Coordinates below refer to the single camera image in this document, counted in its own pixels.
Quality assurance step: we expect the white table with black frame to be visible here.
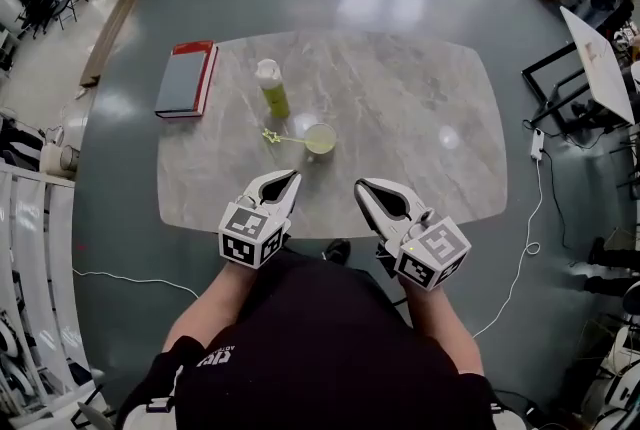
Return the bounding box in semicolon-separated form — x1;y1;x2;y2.
521;5;637;128

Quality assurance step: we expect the person's right forearm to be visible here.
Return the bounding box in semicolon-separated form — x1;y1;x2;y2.
399;277;485;375

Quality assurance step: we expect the yellow bottle with white cap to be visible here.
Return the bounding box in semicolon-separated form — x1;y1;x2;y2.
254;58;292;119

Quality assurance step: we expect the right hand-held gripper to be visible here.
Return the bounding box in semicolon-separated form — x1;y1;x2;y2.
354;178;472;292

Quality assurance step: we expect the grey shell chair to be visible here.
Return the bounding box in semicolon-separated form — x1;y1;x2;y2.
622;280;640;315

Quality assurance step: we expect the long white cable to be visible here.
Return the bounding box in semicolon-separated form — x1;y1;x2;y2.
472;156;545;339

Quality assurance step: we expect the long wooden plank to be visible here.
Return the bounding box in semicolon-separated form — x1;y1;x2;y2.
79;0;159;88

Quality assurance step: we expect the white panel rack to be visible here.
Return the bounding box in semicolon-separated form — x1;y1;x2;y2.
0;162;99;419

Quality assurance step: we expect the person's black shirt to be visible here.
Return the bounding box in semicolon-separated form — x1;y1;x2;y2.
174;250;496;430

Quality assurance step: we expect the thin white cable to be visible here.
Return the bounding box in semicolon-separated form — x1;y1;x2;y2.
72;267;201;300

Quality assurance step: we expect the wire waste basket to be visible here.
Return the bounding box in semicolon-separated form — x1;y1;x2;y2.
59;144;81;174

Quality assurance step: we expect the person's black shoe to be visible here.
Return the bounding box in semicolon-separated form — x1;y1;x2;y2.
323;238;352;265

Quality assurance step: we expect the black floor cable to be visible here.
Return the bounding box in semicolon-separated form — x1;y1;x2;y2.
541;148;572;250

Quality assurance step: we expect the grey cup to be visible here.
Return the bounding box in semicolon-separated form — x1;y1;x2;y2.
302;122;338;164

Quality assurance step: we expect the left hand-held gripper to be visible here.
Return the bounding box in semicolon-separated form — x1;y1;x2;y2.
217;169;303;269

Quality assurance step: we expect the black office chair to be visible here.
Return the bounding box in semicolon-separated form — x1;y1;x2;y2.
16;0;56;40

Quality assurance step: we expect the red-edged grey book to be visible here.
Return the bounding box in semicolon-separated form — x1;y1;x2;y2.
153;40;220;120

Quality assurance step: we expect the white power strip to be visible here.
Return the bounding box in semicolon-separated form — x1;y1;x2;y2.
529;127;546;161

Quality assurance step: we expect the black shoulder strap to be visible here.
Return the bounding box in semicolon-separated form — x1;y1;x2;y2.
115;335;207;430

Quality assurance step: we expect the white plastic jug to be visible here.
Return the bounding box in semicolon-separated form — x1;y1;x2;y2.
38;140;64;175

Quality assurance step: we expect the person's left forearm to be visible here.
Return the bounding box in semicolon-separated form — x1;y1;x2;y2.
162;260;251;354

